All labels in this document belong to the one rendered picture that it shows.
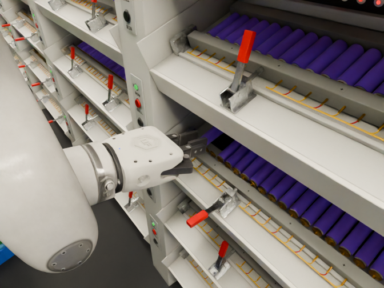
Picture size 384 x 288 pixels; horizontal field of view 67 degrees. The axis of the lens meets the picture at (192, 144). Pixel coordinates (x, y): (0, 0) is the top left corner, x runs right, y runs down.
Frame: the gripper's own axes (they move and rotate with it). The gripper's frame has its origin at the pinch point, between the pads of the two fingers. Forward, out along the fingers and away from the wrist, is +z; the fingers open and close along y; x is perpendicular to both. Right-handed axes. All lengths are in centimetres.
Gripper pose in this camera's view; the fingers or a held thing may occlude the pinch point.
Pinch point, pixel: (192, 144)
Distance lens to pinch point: 50.4
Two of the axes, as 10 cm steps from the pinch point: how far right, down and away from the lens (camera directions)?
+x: -1.3, 8.5, 5.1
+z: 7.8, -2.3, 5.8
